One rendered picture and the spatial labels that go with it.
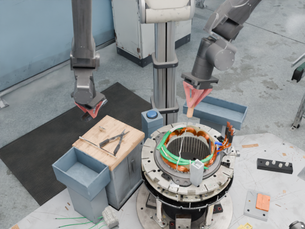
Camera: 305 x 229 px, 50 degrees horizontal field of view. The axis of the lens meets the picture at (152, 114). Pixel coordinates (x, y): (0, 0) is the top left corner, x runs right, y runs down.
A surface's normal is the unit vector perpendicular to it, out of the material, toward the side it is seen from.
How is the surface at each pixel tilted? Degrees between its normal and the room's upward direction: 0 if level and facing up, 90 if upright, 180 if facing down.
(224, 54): 77
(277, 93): 0
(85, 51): 113
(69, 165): 90
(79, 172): 0
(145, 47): 90
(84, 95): 95
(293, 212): 0
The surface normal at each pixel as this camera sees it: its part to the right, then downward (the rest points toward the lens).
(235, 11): 0.04, 0.76
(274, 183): -0.02, -0.75
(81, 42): 0.07, 0.91
